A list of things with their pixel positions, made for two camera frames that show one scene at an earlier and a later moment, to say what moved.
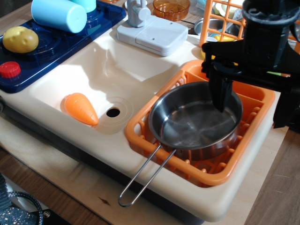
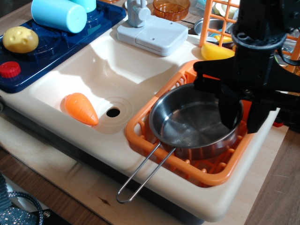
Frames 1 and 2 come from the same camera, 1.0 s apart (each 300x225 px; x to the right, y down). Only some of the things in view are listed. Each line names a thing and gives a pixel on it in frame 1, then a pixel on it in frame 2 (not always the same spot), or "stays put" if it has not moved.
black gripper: x=264 y=57 to x=257 y=72
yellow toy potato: x=20 y=40 stays put
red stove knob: x=10 y=69 stays put
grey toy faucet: x=157 y=35 stays put
